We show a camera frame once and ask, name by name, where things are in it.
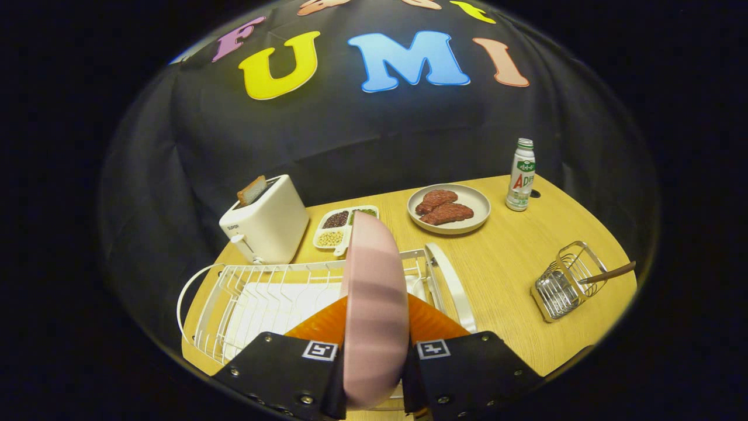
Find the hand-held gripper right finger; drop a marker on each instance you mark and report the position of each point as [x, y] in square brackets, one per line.
[467, 374]

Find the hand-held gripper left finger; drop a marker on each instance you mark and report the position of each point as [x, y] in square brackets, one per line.
[274, 374]

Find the red meat slice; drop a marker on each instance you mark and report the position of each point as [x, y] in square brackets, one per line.
[447, 214]
[438, 199]

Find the white green-capped drink bottle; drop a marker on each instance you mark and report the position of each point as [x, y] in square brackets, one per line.
[520, 181]

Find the pink plate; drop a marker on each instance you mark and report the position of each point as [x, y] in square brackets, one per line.
[374, 304]

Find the toast slice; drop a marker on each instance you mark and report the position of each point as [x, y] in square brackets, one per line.
[252, 192]

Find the beige plate with meat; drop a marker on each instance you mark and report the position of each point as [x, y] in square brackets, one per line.
[477, 203]

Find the white toaster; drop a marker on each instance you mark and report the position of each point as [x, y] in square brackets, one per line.
[269, 222]

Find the white divided snack tray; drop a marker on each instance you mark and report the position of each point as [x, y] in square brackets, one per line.
[336, 221]

